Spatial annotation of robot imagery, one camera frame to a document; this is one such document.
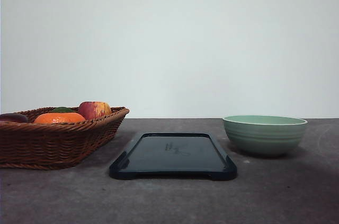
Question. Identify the light green ceramic bowl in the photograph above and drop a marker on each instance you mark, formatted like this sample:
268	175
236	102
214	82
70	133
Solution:
264	135

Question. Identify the brown wicker basket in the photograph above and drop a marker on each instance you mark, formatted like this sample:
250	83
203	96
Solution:
53	137

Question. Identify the dark blue rectangular tray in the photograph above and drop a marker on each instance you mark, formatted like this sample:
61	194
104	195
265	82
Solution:
174	155

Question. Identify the red yellow apple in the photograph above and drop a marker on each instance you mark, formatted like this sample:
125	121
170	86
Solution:
94	109

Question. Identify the dark green fruit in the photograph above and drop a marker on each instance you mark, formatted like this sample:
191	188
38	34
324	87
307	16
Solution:
61	109

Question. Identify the orange tangerine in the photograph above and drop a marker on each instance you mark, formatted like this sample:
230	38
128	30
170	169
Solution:
59	117

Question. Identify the dark purple fruit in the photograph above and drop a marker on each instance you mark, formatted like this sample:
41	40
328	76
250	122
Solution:
14	117

